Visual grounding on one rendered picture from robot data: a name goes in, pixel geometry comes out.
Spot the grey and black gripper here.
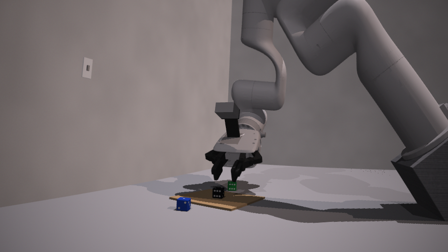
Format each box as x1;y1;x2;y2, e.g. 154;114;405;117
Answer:
205;123;262;182

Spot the black die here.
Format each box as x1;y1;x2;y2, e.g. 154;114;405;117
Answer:
212;187;224;199

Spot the green die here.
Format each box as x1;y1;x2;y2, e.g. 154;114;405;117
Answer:
228;181;237;191

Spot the blue die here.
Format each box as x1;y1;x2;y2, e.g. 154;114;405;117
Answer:
176;197;191;211

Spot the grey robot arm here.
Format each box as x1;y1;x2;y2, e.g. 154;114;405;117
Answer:
215;0;448;160

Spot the tan flat mat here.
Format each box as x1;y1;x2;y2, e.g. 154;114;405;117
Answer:
169;189;265;211

